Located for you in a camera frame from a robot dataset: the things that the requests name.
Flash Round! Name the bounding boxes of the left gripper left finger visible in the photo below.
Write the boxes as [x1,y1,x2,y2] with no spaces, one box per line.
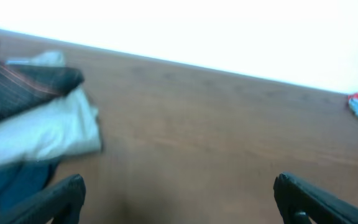
[0,174,86,224]

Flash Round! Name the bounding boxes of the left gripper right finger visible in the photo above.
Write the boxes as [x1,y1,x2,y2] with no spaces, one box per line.
[273,172,358,224]

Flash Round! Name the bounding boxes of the black printed cycling jersey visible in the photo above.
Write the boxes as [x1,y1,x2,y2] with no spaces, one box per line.
[0,61,85,121]

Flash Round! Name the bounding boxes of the folded navy blue garment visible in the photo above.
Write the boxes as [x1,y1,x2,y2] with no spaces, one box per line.
[0,159,60,213]

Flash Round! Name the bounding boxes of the folded beige trousers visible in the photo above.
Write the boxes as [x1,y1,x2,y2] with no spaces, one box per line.
[0,50,103,170]

